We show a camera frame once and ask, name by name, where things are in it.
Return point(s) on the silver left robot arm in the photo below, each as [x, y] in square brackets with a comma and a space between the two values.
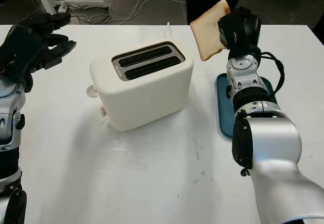
[10, 123]

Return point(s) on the blue plastic tray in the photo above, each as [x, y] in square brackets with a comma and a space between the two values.
[224, 107]

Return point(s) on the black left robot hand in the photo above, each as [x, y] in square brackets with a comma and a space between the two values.
[54, 49]

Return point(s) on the white power strip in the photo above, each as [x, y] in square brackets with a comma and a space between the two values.
[63, 7]

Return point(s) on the cream white toaster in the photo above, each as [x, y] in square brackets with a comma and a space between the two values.
[141, 97]

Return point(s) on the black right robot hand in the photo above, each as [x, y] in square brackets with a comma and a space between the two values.
[243, 32]

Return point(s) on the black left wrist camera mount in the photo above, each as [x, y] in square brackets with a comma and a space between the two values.
[20, 54]

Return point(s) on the toast slice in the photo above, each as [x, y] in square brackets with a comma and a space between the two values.
[207, 34]

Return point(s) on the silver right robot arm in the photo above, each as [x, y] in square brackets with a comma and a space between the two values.
[273, 145]

